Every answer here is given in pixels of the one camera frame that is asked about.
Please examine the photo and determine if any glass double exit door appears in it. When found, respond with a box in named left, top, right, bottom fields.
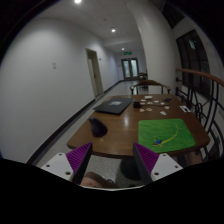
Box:
left=121, top=58, right=139, bottom=80

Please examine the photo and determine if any black computer mouse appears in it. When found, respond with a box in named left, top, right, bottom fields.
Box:
left=89, top=117, right=108, bottom=137

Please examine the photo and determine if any dark closed laptop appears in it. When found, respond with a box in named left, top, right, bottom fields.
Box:
left=94, top=97, right=133, bottom=115

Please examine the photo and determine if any wooden handrail with iron railing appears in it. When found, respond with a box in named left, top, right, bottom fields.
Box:
left=175, top=68, right=224, bottom=161

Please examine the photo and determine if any green mouse pad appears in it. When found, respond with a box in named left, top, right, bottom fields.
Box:
left=138, top=119, right=196, bottom=153

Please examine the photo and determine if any wooden armchair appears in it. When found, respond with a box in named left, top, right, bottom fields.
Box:
left=130, top=80, right=171, bottom=95

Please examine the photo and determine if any brown wooden table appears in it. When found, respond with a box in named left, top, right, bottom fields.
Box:
left=67, top=94, right=210, bottom=159

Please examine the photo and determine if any white card with black print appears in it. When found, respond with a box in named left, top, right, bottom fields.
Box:
left=180, top=106, right=191, bottom=113

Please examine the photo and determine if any white rectangular box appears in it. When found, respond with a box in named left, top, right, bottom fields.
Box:
left=144, top=96, right=153, bottom=100

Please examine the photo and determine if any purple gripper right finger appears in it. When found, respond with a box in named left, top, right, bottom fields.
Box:
left=132, top=142, right=184, bottom=185

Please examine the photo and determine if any small black box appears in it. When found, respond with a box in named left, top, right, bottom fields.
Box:
left=133, top=102, right=141, bottom=108

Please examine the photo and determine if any dark window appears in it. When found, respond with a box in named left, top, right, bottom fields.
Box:
left=177, top=30, right=211, bottom=96

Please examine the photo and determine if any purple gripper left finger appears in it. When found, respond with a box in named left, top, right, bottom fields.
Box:
left=40, top=142, right=94, bottom=185

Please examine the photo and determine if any beige hallway door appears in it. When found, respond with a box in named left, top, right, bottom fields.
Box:
left=86, top=49, right=103, bottom=96

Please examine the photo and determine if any green exit sign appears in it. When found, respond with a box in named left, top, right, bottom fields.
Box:
left=124, top=51, right=132, bottom=55

